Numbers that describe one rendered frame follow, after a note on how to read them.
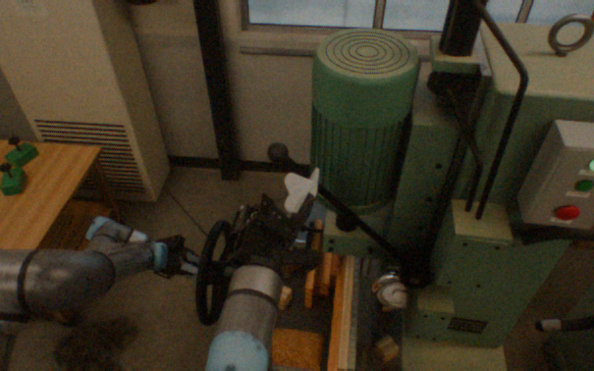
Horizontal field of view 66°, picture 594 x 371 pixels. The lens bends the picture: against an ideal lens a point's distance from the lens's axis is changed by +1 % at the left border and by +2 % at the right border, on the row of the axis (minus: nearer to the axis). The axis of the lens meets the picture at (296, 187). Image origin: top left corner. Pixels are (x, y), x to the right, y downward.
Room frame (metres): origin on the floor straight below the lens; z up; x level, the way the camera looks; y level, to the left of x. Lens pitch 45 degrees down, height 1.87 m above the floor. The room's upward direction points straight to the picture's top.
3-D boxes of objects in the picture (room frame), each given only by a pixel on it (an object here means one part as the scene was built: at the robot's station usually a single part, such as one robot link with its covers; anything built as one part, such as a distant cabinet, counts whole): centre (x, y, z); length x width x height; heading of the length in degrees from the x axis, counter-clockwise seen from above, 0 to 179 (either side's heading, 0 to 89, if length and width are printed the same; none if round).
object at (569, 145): (0.49, -0.41, 1.40); 0.10 x 0.06 x 0.16; 82
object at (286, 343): (0.47, 0.01, 0.91); 0.12 x 0.09 x 0.03; 82
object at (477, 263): (0.50, -0.31, 1.23); 0.09 x 0.08 x 0.15; 82
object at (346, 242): (0.68, -0.13, 1.03); 0.14 x 0.07 x 0.09; 82
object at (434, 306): (0.50, -0.27, 1.02); 0.09 x 0.07 x 0.12; 172
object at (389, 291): (0.54, -0.22, 1.02); 0.12 x 0.03 x 0.12; 82
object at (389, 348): (0.50, -0.21, 0.82); 0.04 x 0.04 x 0.04; 31
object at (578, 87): (0.64, -0.40, 1.16); 0.22 x 0.22 x 0.72; 82
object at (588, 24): (0.64, -0.40, 1.55); 0.06 x 0.02 x 0.06; 82
